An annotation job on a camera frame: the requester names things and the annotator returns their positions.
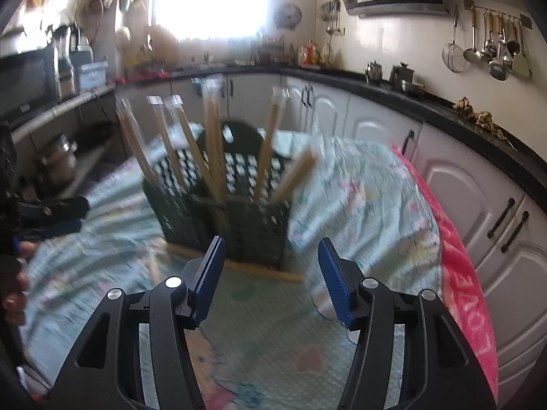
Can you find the person's left hand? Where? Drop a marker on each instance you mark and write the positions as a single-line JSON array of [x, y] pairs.
[[15, 307]]

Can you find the steel serving spoon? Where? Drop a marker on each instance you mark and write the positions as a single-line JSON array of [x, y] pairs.
[[488, 49]]

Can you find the black microwave oven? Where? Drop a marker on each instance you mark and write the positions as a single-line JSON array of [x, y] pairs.
[[25, 81]]

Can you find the wall utensil rail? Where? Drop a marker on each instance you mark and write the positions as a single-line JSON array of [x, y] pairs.
[[495, 10]]

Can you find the small steel ladle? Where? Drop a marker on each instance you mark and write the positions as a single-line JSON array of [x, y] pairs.
[[472, 54]]

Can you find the white kitchen cabinets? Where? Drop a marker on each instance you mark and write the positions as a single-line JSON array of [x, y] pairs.
[[461, 188]]

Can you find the blue plastic box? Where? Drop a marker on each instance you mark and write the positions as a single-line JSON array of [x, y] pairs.
[[92, 76]]

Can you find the steel spatula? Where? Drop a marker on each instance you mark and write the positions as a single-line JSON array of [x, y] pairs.
[[522, 66]]

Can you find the stacked steel pots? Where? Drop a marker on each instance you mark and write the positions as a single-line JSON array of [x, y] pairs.
[[57, 162]]

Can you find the beige cutting board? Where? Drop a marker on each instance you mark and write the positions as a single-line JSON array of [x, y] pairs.
[[162, 38]]

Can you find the bright window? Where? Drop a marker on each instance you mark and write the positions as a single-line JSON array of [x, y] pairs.
[[209, 0]]

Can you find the blender with black lid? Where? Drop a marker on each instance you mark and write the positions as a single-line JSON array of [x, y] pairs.
[[66, 59]]

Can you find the steel mesh strainer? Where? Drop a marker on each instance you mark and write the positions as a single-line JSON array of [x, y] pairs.
[[455, 57]]

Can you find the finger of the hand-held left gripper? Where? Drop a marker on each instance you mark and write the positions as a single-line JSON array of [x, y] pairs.
[[55, 228], [60, 209]]

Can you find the cartoon printed tablecloth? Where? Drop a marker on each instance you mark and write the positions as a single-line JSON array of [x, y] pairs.
[[363, 205]]

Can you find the large steel ladle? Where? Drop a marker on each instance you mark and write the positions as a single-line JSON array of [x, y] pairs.
[[498, 70]]

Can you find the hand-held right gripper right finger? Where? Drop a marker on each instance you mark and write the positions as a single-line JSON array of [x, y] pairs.
[[337, 282]]

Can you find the pile of ginger roots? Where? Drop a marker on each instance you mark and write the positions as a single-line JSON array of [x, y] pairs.
[[480, 117]]

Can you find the black kitchen countertop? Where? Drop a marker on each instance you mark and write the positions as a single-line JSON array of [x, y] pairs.
[[427, 100]]

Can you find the white round appliance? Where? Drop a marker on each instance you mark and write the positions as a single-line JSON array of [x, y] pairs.
[[123, 36]]

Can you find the clear bottle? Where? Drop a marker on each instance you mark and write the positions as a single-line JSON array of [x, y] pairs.
[[327, 54]]

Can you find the green wall holder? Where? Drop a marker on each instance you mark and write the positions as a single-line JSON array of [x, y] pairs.
[[128, 2]]

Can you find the steel kettle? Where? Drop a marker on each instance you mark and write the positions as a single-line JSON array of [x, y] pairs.
[[374, 72]]

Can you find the steel pot with lid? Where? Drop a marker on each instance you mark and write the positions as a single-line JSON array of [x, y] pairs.
[[406, 80]]

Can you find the green plastic utensil basket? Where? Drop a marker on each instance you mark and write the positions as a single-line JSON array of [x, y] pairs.
[[256, 230]]

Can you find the dark frying pan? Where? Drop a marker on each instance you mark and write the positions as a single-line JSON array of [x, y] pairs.
[[98, 134]]

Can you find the pink fleece blanket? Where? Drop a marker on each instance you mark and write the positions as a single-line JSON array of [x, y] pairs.
[[466, 299]]

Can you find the wall ventilation fan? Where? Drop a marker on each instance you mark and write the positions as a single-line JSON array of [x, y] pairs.
[[287, 16]]

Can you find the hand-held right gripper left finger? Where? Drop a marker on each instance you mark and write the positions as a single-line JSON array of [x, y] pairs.
[[209, 277]]

